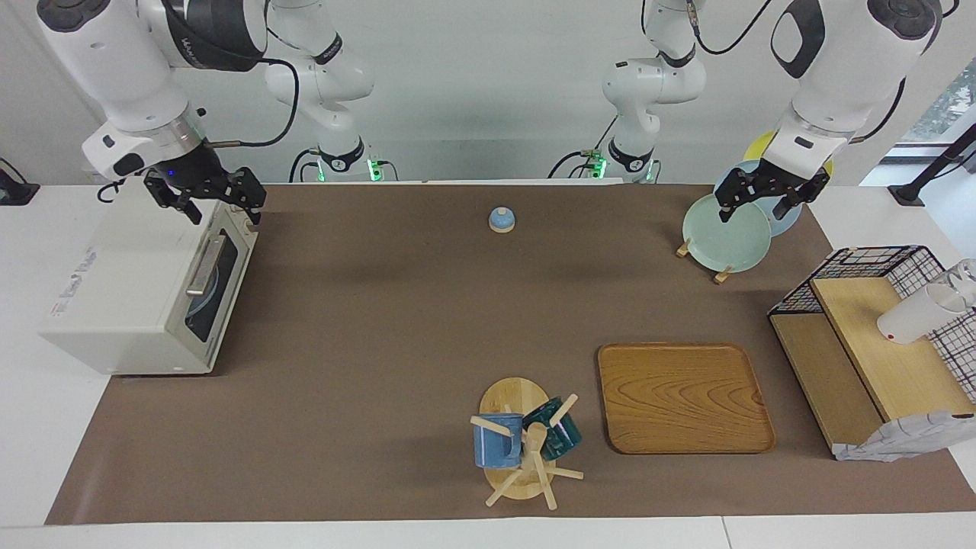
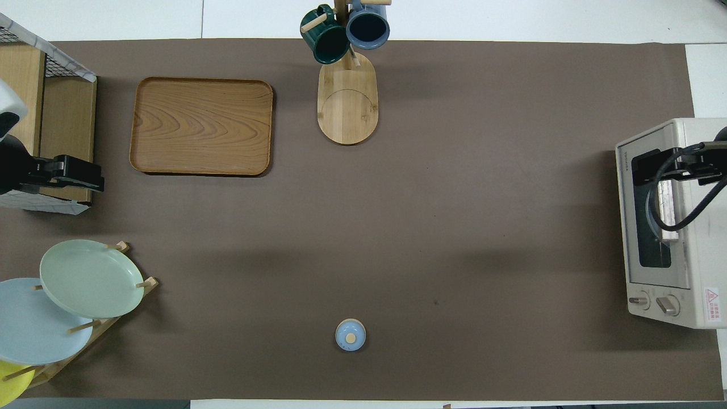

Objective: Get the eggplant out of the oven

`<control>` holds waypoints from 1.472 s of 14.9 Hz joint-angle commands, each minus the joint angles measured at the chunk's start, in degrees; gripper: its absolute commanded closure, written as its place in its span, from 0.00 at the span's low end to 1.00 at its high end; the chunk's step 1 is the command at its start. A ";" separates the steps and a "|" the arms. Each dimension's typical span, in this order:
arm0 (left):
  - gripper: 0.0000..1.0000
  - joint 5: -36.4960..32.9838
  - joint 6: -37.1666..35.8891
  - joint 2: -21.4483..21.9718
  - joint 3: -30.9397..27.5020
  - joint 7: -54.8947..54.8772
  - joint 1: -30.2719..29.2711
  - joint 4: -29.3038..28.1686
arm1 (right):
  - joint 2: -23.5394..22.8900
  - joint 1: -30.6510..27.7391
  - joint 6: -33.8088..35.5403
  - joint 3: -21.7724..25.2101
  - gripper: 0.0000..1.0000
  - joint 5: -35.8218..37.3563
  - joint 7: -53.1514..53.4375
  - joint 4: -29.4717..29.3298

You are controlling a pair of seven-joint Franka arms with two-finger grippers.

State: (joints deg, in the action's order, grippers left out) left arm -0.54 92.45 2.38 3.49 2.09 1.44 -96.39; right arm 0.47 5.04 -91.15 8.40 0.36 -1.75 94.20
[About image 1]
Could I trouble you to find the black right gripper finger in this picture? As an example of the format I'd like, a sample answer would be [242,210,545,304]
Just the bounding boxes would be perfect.
[145,177,204,226]
[236,169,268,226]

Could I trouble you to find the light blue oven plate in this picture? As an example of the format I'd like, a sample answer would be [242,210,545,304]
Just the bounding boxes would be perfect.
[188,259,223,336]

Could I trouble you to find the glass oven door with handle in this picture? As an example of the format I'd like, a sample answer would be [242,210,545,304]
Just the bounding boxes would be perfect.
[183,200,258,365]

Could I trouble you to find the white toaster oven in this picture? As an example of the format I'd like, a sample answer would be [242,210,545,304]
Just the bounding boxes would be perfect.
[38,179,258,376]

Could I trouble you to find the light blue racked plate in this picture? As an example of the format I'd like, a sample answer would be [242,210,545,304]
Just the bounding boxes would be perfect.
[713,159,803,237]

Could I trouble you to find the pale green plate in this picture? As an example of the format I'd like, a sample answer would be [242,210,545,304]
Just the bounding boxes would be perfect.
[682,193,772,274]

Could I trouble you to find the yellow plate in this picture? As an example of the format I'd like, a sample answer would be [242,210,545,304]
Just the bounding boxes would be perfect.
[743,130,833,180]

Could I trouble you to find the wooden plate rack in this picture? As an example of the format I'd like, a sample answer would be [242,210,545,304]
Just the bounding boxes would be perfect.
[676,238,733,284]

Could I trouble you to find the black stand pole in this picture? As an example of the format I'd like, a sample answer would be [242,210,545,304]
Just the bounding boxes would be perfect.
[888,122,976,207]

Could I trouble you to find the black clamp device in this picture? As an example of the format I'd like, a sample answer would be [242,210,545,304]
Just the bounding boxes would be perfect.
[0,158,40,207]

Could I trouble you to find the white cup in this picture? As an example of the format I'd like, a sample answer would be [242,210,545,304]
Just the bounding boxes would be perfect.
[877,284,968,345]

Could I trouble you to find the clear glass cup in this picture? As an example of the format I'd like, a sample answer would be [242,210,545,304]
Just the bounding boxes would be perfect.
[942,259,976,306]

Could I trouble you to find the brown table mat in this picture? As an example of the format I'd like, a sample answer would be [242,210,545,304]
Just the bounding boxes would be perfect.
[44,183,976,525]

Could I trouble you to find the wooden serving tray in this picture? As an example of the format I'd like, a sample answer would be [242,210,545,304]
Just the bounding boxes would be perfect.
[597,342,777,455]

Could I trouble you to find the grey patterned cloth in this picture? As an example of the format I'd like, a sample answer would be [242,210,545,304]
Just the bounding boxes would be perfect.
[833,410,975,463]

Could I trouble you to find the dark green mug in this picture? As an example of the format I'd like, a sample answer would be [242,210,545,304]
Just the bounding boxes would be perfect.
[522,396,583,461]

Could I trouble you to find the wooden mug tree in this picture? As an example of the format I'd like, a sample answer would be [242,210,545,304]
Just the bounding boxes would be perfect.
[470,377,585,510]

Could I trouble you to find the blue mug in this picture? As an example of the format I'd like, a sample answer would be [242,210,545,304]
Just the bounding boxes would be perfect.
[473,413,525,469]

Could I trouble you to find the black right base cable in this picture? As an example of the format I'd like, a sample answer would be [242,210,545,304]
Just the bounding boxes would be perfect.
[288,147,321,184]

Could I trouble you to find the black base cable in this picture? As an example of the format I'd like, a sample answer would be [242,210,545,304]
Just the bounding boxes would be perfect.
[288,147,321,184]
[547,114,618,180]

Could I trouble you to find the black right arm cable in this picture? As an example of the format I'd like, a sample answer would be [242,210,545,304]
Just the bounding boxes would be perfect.
[204,57,300,147]

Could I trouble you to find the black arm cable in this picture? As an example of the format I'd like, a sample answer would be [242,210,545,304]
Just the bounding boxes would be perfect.
[204,57,300,147]
[686,0,775,56]

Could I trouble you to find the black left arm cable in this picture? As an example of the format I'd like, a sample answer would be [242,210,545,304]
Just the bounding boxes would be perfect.
[686,0,775,56]

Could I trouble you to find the black left base cable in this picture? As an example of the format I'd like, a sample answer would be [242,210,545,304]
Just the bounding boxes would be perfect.
[547,114,618,180]

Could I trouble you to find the black wire shelf wooden boards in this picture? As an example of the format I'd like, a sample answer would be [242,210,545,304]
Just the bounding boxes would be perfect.
[768,245,976,458]

